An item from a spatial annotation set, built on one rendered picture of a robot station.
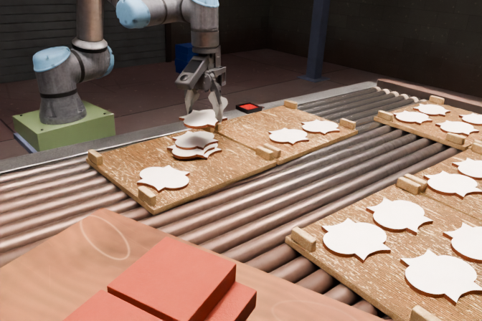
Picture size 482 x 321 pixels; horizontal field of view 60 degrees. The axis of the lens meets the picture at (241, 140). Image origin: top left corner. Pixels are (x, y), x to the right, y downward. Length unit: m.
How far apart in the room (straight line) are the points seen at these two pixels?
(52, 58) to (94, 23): 0.18
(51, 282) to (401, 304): 0.55
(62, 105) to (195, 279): 1.22
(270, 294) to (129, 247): 0.23
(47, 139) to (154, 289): 1.18
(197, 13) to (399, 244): 0.73
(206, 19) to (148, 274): 0.88
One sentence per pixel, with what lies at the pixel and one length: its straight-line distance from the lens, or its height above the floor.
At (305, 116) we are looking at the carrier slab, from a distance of 1.60.
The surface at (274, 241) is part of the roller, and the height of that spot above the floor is 0.91.
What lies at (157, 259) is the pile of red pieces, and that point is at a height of 1.24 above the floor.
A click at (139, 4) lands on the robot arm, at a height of 1.35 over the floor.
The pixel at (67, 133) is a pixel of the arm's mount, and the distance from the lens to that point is 1.48.
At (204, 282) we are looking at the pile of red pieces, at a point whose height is 1.24.
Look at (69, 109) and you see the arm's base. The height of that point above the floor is 0.99.
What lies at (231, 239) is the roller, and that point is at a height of 0.92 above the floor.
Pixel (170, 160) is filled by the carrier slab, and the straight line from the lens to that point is 1.19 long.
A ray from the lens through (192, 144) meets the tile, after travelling 1.23.
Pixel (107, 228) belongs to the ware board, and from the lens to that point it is 0.74.
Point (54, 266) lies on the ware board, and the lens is 0.68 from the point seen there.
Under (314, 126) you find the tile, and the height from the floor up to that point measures 0.95.
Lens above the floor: 1.45
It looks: 23 degrees down
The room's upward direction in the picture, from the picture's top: 3 degrees clockwise
